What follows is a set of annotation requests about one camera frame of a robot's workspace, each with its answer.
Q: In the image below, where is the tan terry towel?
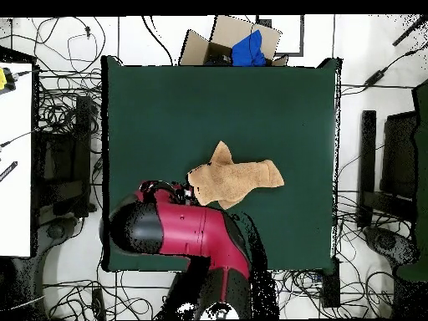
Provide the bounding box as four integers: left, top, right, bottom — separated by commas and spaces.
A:
186, 140, 286, 211

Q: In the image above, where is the black flat strip tool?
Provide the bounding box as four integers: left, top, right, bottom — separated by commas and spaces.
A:
0, 160, 18, 183

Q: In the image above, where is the dark green table cloth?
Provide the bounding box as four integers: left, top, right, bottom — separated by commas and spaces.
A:
100, 54, 343, 273

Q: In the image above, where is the black equipment case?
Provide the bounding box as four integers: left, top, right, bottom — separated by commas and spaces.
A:
36, 94, 93, 218

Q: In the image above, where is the black power strip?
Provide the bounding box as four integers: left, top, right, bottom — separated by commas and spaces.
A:
91, 288, 107, 320

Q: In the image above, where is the open cardboard box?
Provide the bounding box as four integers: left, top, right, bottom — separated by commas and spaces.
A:
178, 14, 289, 67

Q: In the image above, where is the white side table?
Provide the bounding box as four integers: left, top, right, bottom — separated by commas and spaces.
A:
0, 61, 34, 258

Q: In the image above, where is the blue cloth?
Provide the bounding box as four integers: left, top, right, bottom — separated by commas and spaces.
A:
231, 29, 268, 67

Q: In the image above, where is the yellow and black device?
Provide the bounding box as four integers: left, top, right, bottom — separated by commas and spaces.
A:
0, 67, 17, 96

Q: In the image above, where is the black floor box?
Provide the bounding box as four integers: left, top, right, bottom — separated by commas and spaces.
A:
321, 257, 341, 308

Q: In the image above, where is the black upright bar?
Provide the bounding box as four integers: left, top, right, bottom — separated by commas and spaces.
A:
358, 110, 378, 229

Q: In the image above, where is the black power adapter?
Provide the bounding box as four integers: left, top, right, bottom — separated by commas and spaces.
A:
363, 68, 386, 87

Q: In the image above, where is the black panel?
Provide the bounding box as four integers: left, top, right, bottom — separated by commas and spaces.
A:
380, 111, 419, 201

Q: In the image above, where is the green cloth covered stand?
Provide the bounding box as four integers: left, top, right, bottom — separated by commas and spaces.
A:
395, 79, 428, 282

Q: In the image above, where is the black rod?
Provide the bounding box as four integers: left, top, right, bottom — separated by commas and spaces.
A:
392, 14, 428, 47

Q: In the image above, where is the grey pedestal leg with foot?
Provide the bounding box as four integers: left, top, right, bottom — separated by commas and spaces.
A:
33, 216, 86, 312
363, 226, 419, 268

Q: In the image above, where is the dark square frame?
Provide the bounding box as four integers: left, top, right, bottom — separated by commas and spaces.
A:
256, 14, 305, 57

